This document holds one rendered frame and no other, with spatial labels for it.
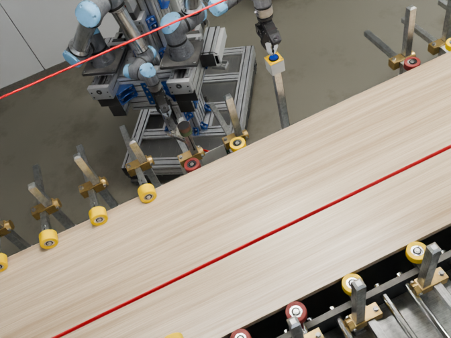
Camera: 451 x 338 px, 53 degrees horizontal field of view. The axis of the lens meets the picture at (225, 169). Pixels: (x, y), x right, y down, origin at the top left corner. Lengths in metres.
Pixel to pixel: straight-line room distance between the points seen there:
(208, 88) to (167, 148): 0.64
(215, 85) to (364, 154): 1.82
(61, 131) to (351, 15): 2.80
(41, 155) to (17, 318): 2.20
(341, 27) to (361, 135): 2.25
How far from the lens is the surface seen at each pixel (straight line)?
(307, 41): 4.25
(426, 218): 1.99
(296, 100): 3.72
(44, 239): 2.25
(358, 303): 1.66
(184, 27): 2.57
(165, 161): 3.26
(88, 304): 2.08
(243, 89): 3.56
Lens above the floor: 2.59
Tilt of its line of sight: 50 degrees down
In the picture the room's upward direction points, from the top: 20 degrees counter-clockwise
